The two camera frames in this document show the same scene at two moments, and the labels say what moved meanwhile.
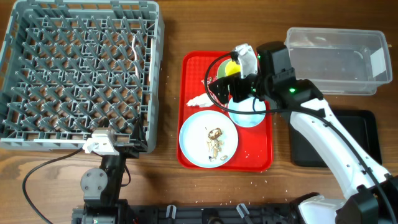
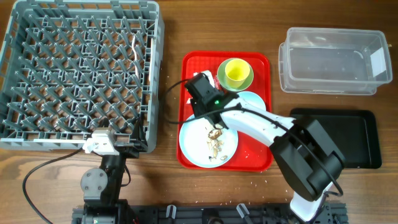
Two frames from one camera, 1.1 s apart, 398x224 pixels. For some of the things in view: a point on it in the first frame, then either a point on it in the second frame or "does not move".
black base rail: x=203 y=214 does not move
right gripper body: x=243 y=88 -> x=198 y=107
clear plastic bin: x=340 y=61 does not move
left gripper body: x=130 y=152 does not move
